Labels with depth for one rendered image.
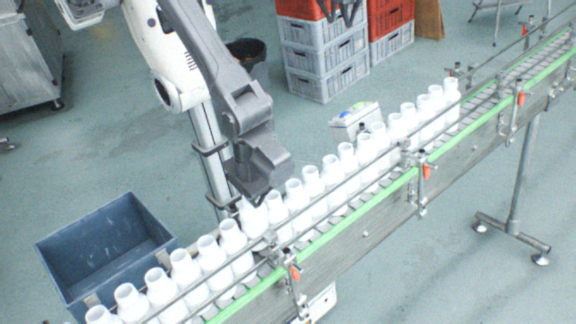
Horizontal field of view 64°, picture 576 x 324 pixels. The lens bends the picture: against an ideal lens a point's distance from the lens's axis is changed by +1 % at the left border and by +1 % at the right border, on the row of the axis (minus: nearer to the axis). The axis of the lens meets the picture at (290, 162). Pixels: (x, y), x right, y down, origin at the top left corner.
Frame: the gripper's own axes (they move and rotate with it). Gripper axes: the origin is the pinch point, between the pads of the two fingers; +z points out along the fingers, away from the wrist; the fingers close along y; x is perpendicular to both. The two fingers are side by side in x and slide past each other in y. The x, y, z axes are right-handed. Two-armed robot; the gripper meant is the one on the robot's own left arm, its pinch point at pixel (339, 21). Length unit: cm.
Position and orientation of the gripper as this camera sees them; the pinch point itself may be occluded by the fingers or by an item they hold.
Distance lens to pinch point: 121.7
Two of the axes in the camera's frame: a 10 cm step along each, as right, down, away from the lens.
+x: -7.6, 4.7, -4.4
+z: 1.4, 7.9, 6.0
